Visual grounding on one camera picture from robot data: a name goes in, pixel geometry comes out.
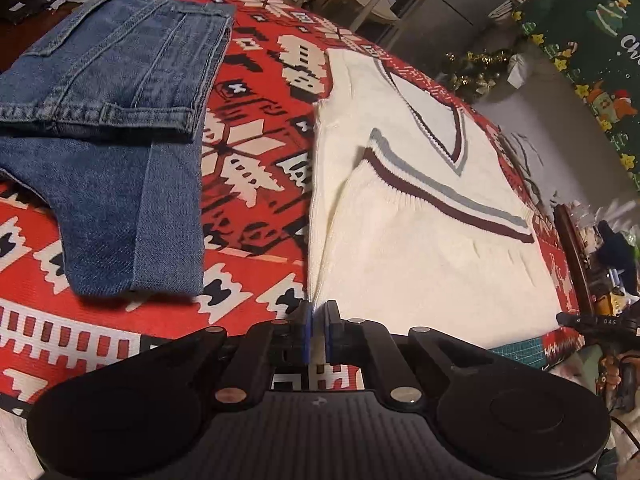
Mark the grey refrigerator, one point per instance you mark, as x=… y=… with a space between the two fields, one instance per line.
x=450 y=15

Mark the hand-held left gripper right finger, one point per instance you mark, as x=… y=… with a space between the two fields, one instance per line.
x=327 y=330

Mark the green Christmas banner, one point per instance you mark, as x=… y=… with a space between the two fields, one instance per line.
x=600 y=60

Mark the white knit sweater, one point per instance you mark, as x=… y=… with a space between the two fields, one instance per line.
x=425 y=260

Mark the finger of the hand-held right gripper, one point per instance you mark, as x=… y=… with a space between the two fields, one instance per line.
x=600 y=324

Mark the yellow toy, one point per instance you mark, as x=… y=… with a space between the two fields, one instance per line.
x=610 y=302

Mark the wooden nightstand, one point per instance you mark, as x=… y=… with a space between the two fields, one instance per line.
x=570 y=250

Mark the gold tinsel Christmas tree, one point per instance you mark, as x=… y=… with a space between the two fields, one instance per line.
x=475 y=75

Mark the person's white fleece robe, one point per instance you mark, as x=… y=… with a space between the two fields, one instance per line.
x=15 y=440

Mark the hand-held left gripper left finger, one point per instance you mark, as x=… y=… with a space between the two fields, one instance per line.
x=306 y=330

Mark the red patterned blanket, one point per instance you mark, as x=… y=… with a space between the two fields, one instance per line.
x=240 y=100

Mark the navy plush toy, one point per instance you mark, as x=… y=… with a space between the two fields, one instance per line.
x=620 y=260

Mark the blue jeans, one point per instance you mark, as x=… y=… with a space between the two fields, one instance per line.
x=125 y=85

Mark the grey hoodie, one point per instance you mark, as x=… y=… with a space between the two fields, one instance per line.
x=530 y=170

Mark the green cutting mat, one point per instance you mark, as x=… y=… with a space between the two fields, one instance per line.
x=520 y=347

